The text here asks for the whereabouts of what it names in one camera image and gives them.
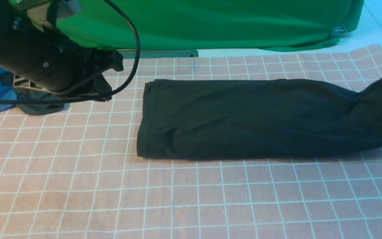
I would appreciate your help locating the green backdrop cloth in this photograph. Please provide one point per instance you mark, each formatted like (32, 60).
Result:
(277, 25)

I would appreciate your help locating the pink checkered tablecloth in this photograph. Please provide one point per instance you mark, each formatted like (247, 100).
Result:
(75, 174)

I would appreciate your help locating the dark gray long-sleeved shirt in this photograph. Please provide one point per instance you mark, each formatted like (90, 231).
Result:
(256, 119)

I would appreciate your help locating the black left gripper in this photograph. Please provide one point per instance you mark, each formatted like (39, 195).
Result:
(45, 60)

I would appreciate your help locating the dark gray crumpled garment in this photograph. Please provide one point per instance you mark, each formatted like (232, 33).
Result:
(27, 95)

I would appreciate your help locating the metal binder clip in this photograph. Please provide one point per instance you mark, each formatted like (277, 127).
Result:
(339, 32)

